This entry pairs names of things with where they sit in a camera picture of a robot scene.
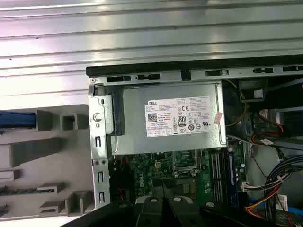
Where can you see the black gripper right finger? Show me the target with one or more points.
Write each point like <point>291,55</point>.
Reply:
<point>182,212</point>

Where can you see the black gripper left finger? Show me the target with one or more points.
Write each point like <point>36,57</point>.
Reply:
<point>151,212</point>

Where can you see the hard disk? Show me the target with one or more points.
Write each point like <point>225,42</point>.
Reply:
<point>16,119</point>

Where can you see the metal socket cover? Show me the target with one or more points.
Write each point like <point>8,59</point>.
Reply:
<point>187,175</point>

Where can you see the green motherboard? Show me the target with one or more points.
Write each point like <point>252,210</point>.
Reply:
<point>146,170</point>

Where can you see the empty RAM slot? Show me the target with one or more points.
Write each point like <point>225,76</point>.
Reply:
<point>212,175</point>
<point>218,175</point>
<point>224,175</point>

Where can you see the grey power supply unit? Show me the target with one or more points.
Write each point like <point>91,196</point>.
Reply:
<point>132,132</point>

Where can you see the grey parts rack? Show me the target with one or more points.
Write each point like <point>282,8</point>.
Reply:
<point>47,151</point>

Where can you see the RAM stick on rack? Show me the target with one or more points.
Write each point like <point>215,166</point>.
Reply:
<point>19,191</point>

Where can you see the black open PC case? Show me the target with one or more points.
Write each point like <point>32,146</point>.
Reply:
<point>165,76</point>

